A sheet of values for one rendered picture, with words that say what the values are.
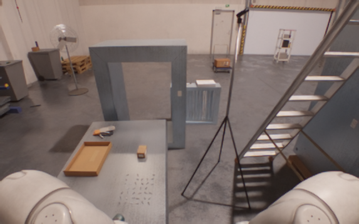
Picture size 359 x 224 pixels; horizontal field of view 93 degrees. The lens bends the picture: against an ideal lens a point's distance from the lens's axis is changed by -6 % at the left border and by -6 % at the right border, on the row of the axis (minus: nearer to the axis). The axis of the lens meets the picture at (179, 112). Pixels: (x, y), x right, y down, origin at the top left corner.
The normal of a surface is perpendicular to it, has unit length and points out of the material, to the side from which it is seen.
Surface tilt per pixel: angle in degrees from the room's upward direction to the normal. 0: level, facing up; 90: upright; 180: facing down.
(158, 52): 90
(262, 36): 90
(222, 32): 90
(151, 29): 90
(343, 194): 17
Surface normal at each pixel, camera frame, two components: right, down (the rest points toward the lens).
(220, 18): 0.00, 0.47
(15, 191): -0.15, -0.72
